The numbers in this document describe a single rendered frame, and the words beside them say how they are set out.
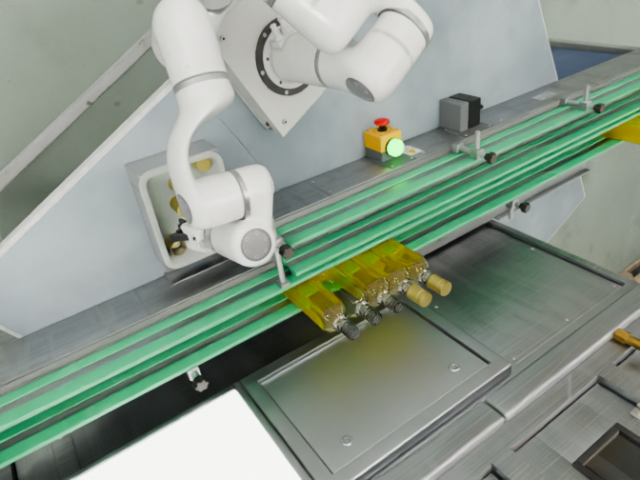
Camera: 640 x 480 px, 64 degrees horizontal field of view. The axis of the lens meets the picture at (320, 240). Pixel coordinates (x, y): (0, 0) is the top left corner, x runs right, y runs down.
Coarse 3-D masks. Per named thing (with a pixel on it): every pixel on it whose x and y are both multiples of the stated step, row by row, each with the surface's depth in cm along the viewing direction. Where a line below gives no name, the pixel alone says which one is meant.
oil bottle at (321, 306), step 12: (300, 288) 112; (312, 288) 111; (324, 288) 111; (300, 300) 111; (312, 300) 108; (324, 300) 107; (336, 300) 107; (312, 312) 108; (324, 312) 104; (336, 312) 104; (324, 324) 105
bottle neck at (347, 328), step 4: (344, 316) 105; (336, 320) 104; (340, 320) 103; (344, 320) 103; (348, 320) 103; (336, 324) 104; (340, 324) 103; (344, 324) 102; (348, 324) 102; (352, 324) 102; (336, 328) 104; (340, 328) 103; (344, 328) 102; (348, 328) 101; (352, 328) 101; (356, 328) 101; (344, 332) 102; (348, 332) 101; (352, 332) 103; (356, 332) 102; (348, 336) 101; (352, 336) 102; (356, 336) 102; (352, 340) 102
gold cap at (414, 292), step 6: (414, 288) 108; (420, 288) 108; (408, 294) 109; (414, 294) 108; (420, 294) 107; (426, 294) 106; (414, 300) 108; (420, 300) 106; (426, 300) 107; (426, 306) 108
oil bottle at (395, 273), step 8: (360, 256) 119; (368, 256) 119; (376, 256) 118; (384, 256) 118; (368, 264) 116; (376, 264) 116; (384, 264) 115; (392, 264) 115; (400, 264) 115; (384, 272) 113; (392, 272) 112; (400, 272) 112; (408, 272) 113; (392, 280) 111; (400, 280) 111; (392, 288) 112
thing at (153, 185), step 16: (192, 160) 100; (144, 176) 96; (160, 176) 105; (144, 192) 97; (160, 192) 107; (160, 208) 108; (160, 224) 109; (176, 224) 111; (160, 240) 103; (176, 256) 110; (192, 256) 109
